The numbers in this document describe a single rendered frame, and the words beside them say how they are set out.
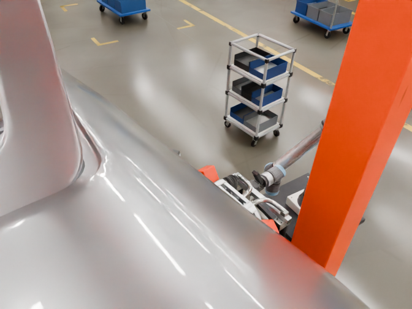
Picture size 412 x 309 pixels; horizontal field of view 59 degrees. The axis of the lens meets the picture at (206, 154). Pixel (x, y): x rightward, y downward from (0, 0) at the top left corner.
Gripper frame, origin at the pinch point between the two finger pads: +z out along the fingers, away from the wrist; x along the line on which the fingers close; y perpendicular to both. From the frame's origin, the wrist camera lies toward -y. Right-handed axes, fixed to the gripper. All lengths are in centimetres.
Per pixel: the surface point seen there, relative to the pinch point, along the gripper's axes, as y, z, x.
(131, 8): 57, -201, 483
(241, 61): 1, -126, 130
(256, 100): 31, -122, 102
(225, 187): -26.3, 22.5, -10.3
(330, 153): -86, 30, -61
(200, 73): 83, -176, 258
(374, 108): -106, 30, -69
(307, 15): 60, -437, 283
